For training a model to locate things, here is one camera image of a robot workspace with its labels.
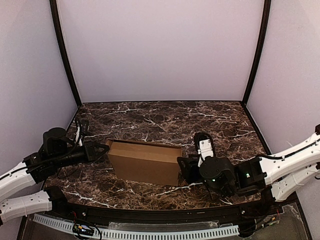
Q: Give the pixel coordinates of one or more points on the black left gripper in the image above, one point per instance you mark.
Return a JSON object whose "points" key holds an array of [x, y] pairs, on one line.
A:
{"points": [[88, 150]]}

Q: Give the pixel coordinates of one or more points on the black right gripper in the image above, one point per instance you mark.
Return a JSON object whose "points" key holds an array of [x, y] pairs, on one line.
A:
{"points": [[191, 170]]}

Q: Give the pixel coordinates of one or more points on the brown cardboard box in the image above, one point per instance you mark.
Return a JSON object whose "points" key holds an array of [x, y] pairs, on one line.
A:
{"points": [[145, 162]]}

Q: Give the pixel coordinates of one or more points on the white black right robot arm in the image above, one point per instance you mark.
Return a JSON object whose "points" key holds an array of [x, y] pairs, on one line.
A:
{"points": [[279, 175]]}

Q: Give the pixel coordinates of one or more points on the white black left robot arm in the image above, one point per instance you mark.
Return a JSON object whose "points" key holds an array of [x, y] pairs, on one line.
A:
{"points": [[57, 152]]}

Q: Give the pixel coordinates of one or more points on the small green circuit board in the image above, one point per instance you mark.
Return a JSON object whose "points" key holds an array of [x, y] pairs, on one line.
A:
{"points": [[82, 229]]}

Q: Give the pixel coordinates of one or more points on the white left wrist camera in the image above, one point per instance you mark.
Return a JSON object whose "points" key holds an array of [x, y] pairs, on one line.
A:
{"points": [[82, 127]]}

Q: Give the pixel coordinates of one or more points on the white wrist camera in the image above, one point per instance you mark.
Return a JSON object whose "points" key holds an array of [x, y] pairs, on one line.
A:
{"points": [[204, 146], [82, 127]]}

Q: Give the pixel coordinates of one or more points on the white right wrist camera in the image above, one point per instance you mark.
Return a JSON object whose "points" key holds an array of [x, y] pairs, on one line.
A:
{"points": [[204, 146]]}

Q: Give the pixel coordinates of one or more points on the white slotted cable duct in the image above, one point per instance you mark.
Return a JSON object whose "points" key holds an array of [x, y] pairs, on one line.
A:
{"points": [[128, 231]]}

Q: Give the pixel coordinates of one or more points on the black front table rail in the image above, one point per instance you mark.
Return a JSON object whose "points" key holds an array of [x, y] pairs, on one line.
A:
{"points": [[235, 214]]}

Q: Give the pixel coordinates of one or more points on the black left frame post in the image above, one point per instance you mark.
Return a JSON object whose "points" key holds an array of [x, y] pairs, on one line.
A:
{"points": [[63, 51]]}

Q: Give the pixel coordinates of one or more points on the black frame post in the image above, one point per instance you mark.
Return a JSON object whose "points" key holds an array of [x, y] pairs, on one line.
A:
{"points": [[258, 51], [63, 51]]}

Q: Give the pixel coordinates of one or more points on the black right frame post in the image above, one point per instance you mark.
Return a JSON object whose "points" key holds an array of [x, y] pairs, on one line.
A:
{"points": [[258, 51]]}

